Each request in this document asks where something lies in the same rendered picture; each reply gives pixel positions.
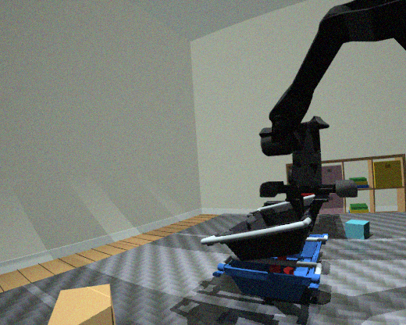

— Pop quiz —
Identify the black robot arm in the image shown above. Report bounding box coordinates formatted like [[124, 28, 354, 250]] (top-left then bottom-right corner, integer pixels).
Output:
[[258, 0, 406, 156]]

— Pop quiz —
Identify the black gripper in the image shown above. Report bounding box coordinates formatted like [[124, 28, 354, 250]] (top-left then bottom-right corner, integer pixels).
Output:
[[259, 152, 358, 232]]

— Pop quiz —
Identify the blue plastic tray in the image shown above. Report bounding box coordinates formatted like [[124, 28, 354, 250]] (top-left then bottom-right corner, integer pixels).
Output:
[[212, 241, 326, 302]]

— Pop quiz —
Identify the teal block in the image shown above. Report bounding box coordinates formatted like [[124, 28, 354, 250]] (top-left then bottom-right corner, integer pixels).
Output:
[[345, 220, 370, 240]]

